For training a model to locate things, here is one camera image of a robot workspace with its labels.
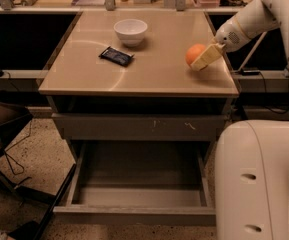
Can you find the white ceramic bowl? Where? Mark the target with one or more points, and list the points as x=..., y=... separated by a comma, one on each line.
x=131, y=32

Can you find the grey drawer cabinet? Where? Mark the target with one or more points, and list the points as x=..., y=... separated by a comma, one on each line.
x=157, y=82

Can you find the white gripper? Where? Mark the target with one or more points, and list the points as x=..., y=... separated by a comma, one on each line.
x=228, y=34

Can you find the closed grey top drawer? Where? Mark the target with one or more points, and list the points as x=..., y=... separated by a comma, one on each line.
x=139, y=127

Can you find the dark office chair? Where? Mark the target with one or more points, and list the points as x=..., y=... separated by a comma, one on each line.
x=13, y=118

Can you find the white stick with grey tip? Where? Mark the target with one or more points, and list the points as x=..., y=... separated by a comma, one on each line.
x=252, y=51

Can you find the dark blue snack packet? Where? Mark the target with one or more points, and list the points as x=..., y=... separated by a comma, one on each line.
x=116, y=56

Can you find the black power adapter right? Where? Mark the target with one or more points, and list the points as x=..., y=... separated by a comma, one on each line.
x=249, y=71

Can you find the orange fruit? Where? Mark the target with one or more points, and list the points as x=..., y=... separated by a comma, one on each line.
x=193, y=52

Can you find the open grey middle drawer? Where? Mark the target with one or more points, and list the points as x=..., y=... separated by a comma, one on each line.
x=139, y=182

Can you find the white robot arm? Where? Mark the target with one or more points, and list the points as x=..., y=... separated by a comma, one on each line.
x=252, y=156

